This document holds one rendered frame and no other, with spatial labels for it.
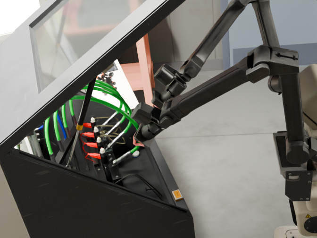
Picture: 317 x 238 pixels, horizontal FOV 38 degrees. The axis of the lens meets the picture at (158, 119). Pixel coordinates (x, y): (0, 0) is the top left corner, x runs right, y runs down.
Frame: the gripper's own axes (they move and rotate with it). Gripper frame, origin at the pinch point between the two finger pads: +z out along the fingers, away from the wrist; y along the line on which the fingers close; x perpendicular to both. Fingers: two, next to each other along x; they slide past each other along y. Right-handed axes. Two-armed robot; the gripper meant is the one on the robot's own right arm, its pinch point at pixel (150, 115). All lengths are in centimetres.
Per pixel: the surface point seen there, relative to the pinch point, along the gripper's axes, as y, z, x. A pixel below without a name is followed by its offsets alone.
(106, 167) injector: 0.9, 28.8, 6.2
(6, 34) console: 62, 16, -21
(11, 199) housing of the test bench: 35, 28, 48
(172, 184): -23.1, 14.5, 13.3
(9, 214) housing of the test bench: 32, 33, 49
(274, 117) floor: -147, 20, -157
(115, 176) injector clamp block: -4.3, 29.4, 7.8
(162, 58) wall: -73, 71, -253
